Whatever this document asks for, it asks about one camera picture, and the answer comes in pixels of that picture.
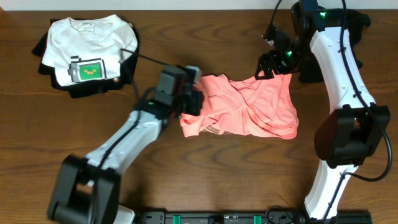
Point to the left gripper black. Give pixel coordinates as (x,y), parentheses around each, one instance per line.
(196,97)

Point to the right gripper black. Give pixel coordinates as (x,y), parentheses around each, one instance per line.
(264,60)

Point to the pink t-shirt with brown print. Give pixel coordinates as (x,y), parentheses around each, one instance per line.
(261,108)

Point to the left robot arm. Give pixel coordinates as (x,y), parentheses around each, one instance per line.
(87,188)

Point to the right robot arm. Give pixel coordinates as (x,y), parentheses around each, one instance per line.
(356,124)

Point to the black crumpled garment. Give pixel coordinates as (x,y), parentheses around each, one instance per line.
(357,21)

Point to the black folded garment under white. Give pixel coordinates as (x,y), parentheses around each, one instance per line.
(93,87)

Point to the white t-shirt with pixel camera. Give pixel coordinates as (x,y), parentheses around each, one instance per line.
(88,50)

